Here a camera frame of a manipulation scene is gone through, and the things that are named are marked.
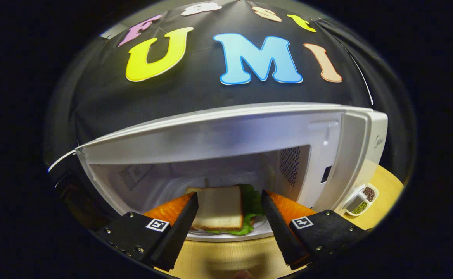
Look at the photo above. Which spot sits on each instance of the white divided dish of beans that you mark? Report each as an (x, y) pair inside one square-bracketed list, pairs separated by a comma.
[(362, 199)]

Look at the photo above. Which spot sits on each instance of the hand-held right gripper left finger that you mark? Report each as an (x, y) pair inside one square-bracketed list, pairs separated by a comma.
[(176, 236)]

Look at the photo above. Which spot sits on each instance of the black backdrop cloth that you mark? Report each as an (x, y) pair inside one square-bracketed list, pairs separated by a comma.
[(195, 93)]

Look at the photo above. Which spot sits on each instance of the sandwich with lettuce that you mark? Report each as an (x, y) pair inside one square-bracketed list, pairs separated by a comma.
[(220, 207)]

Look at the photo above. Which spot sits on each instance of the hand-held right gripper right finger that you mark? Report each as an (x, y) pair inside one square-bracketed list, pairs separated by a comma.
[(280, 232)]

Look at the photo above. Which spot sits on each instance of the white round plate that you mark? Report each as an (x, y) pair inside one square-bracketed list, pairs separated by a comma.
[(261, 231)]

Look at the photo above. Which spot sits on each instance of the white microwave oven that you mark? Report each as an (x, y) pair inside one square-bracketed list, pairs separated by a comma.
[(230, 135)]

